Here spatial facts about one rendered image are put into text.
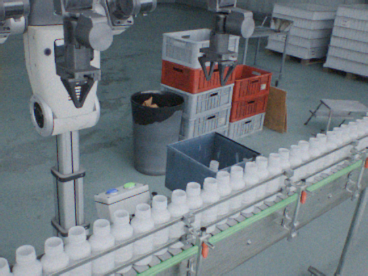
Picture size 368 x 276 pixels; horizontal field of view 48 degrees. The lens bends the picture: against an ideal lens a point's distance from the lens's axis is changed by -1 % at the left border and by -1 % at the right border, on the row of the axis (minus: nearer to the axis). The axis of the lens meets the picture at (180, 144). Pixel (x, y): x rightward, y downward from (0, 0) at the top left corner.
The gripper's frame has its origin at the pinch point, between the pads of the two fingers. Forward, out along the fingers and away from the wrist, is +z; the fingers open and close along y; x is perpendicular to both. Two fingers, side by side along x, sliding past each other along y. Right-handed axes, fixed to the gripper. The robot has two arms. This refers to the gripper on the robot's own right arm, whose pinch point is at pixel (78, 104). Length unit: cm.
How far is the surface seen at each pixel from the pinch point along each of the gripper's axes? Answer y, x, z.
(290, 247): -30, 169, 139
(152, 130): -157, 147, 93
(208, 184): 15.3, 31.1, 24.4
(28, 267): 15.4, -20.9, 27.3
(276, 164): 16, 62, 26
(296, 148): 14, 76, 25
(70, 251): 14.7, -11.0, 28.2
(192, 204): 15.9, 25.0, 28.4
